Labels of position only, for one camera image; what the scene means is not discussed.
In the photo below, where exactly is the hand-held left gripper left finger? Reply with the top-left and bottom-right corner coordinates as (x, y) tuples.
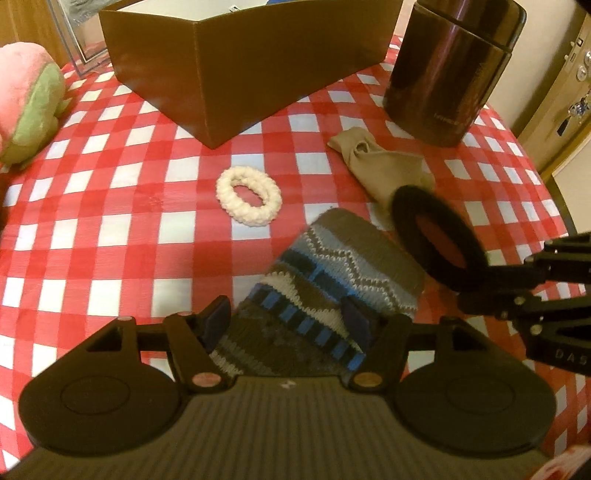
(65, 298), (232, 393)

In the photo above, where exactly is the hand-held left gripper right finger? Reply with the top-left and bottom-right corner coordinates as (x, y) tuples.
(342, 299), (506, 393)

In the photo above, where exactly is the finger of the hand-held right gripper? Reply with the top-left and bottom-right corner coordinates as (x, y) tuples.
(482, 233), (591, 291)
(457, 292), (591, 344)

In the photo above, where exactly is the grey blue knitted sock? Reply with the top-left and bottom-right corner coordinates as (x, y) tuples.
(210, 208), (428, 384)

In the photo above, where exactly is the black scrunchie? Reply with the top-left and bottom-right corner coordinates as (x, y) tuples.
(390, 185), (488, 292)

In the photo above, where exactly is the brown cardboard box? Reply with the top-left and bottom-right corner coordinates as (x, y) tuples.
(99, 0), (403, 150)

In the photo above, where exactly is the white scrunchie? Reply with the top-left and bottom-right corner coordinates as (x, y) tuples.
(216, 166), (282, 228)

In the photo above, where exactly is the red white checkered tablecloth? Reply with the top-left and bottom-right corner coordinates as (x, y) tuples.
(0, 34), (591, 467)

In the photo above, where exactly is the bunch of keys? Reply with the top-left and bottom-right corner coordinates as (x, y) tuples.
(556, 90), (591, 137)

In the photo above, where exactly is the beige thin sock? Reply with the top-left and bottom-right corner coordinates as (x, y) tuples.
(327, 128), (435, 227)

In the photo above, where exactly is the dark metal thermos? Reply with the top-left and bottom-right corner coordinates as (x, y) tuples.
(383, 0), (527, 147)

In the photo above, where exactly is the pink starfish plush toy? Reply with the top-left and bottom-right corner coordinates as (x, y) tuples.
(0, 42), (72, 166)

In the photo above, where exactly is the clear plastic container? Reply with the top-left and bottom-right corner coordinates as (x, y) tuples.
(50, 0), (112, 77)

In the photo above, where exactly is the wooden door panel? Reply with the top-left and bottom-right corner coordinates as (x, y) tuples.
(0, 0), (70, 68)

